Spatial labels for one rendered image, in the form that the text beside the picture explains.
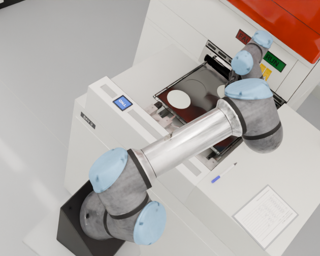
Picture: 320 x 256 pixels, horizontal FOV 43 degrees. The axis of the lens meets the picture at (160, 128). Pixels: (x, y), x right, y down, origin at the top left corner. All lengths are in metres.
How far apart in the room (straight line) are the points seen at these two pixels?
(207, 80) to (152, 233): 0.92
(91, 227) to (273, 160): 0.75
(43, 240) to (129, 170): 0.48
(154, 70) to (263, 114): 0.88
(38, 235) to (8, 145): 1.22
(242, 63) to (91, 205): 0.70
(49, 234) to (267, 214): 0.73
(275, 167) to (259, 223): 0.26
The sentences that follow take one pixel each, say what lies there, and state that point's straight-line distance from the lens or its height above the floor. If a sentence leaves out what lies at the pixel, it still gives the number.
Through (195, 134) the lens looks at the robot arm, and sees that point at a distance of 1.06.
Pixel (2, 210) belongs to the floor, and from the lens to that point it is 2.35.
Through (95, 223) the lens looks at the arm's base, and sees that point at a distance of 1.19.
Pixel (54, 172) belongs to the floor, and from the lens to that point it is 2.45.
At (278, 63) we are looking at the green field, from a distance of 1.76.
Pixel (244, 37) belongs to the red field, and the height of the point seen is 1.10.
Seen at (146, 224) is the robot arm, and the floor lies 1.16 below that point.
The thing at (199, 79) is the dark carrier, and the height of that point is 0.90.
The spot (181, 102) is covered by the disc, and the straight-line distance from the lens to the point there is 1.70.
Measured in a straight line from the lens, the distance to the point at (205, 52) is 1.94.
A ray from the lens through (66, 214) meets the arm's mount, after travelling 1.20.
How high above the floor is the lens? 2.12
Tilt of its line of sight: 51 degrees down
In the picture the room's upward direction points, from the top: 23 degrees clockwise
